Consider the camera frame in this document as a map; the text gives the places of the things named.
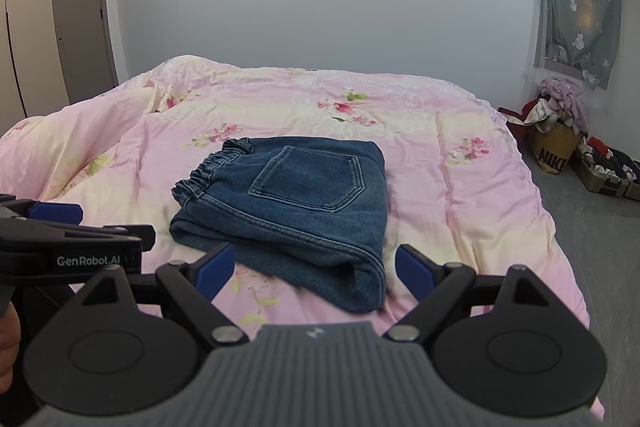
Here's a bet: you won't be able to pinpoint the pink floral blanket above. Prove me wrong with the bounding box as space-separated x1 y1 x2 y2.
0 54 592 427

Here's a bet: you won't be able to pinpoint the blue denim pants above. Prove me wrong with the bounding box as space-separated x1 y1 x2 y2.
170 136 388 314

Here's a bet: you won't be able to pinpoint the brown paper bag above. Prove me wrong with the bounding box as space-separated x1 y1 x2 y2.
530 119 582 176

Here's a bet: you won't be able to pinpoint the pink purple garment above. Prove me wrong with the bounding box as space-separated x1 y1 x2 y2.
541 76 592 134

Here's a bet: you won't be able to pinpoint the cream wardrobe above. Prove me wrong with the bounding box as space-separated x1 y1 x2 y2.
0 0 71 136

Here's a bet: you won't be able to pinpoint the pile of dark clothes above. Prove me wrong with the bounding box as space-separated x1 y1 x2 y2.
580 137 640 188

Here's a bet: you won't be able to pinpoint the cardboard box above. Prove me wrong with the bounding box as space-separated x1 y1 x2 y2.
570 142 640 201

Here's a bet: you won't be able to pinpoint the person's left hand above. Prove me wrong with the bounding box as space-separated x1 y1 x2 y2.
0 302 22 390

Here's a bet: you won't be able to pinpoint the grey door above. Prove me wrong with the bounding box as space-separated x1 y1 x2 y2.
52 0 120 106

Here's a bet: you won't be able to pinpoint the white cloth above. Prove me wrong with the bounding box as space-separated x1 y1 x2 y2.
524 99 561 125

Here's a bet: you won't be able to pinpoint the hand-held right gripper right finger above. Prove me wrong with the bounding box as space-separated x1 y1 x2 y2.
382 244 572 343

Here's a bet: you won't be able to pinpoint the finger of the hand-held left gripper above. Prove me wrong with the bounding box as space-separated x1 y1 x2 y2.
47 223 157 254
0 194 85 235

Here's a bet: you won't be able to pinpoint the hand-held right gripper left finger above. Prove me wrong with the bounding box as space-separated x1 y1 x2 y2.
75 242 251 348

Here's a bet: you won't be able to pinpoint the red cloth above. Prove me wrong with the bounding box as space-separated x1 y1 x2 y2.
497 99 541 146

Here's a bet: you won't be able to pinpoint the green printed curtain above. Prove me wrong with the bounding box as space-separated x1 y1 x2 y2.
532 0 627 91

